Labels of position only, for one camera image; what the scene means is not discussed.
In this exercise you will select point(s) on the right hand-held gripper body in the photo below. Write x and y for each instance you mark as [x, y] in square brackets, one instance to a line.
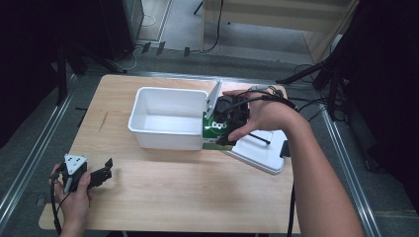
[237, 117]

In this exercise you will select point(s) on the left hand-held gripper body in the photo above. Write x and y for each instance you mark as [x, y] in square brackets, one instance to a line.
[75, 164]

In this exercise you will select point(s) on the green cardboard box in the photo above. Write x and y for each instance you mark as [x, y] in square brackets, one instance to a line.
[210, 133]

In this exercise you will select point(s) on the white plastic storage box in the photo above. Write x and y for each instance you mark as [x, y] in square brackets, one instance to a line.
[164, 138]

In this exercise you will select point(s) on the person's right hand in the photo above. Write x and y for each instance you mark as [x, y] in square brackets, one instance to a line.
[270, 113]

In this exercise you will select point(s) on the person's left hand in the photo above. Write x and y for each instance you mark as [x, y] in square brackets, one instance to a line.
[74, 210]

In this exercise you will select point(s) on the black tape strip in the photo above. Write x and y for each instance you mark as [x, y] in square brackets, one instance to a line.
[160, 48]
[186, 51]
[146, 47]

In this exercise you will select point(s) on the black metal stand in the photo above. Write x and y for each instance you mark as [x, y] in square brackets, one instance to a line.
[62, 72]

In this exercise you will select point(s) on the black tripod stand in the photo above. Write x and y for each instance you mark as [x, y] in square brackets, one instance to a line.
[332, 65]

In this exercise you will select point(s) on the light wooden furniture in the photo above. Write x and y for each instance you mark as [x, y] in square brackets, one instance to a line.
[280, 16]

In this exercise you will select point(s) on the dark cabinet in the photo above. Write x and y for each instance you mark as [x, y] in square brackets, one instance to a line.
[120, 26]

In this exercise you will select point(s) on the metal floor rail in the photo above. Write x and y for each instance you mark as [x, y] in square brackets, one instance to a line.
[36, 154]
[349, 171]

